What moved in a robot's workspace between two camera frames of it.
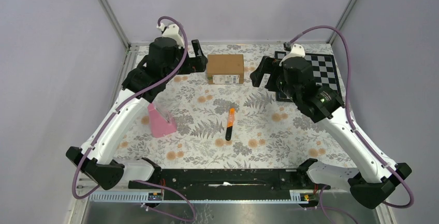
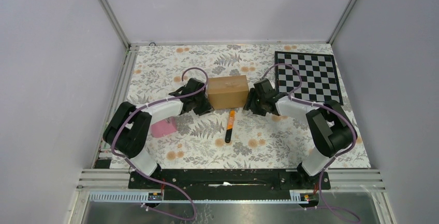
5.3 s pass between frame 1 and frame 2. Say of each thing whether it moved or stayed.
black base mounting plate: stayed
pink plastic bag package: stayed
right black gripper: moved
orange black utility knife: stayed
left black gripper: moved
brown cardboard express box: moved
